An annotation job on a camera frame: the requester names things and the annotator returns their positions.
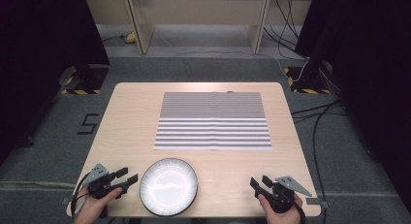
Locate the left hand-held gripper black cable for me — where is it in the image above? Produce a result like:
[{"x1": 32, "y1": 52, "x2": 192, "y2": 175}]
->
[{"x1": 70, "y1": 172, "x2": 92, "y2": 218}]

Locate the black stand base hazard tape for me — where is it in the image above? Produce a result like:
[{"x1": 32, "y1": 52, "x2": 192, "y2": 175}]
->
[
  {"x1": 61, "y1": 64, "x2": 110, "y2": 96},
  {"x1": 283, "y1": 66, "x2": 332, "y2": 95}
]

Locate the black floor cable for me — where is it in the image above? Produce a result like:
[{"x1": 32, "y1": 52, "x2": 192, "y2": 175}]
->
[{"x1": 290, "y1": 100, "x2": 343, "y2": 124}]

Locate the grey white striped placemat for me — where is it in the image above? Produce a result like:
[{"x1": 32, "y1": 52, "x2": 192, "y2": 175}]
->
[{"x1": 153, "y1": 91, "x2": 273, "y2": 151}]

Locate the person's right hand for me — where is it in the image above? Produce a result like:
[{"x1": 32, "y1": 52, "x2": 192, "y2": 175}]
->
[{"x1": 257, "y1": 193, "x2": 306, "y2": 224}]

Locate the person's left hand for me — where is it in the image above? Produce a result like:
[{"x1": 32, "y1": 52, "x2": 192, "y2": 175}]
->
[{"x1": 73, "y1": 185, "x2": 124, "y2": 224}]

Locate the beige wooden desk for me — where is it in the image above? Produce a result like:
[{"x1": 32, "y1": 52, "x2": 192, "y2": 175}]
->
[{"x1": 81, "y1": 0, "x2": 316, "y2": 55}]

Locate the yellow object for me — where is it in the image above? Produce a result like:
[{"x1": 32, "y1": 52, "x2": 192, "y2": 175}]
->
[{"x1": 125, "y1": 30, "x2": 138, "y2": 45}]

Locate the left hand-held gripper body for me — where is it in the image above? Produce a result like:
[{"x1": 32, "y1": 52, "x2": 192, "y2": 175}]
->
[{"x1": 81, "y1": 163, "x2": 127, "y2": 219}]

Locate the black curtain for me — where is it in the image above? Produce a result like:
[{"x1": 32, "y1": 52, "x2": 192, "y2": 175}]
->
[
  {"x1": 0, "y1": 0, "x2": 111, "y2": 167},
  {"x1": 295, "y1": 0, "x2": 411, "y2": 213}
]

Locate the black power cable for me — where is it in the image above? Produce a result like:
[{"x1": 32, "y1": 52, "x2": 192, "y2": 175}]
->
[
  {"x1": 263, "y1": 25, "x2": 307, "y2": 61},
  {"x1": 274, "y1": 0, "x2": 300, "y2": 41}
]

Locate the hand-held gripper black cable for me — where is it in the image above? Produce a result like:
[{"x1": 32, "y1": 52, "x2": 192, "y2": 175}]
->
[
  {"x1": 289, "y1": 189, "x2": 307, "y2": 224},
  {"x1": 70, "y1": 172, "x2": 92, "y2": 218}
]

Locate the right hand-held gripper black cable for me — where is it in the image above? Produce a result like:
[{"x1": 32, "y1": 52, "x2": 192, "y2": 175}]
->
[{"x1": 289, "y1": 189, "x2": 307, "y2": 224}]

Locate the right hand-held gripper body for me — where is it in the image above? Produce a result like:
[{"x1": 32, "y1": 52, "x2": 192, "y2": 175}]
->
[{"x1": 270, "y1": 176, "x2": 313, "y2": 214}]

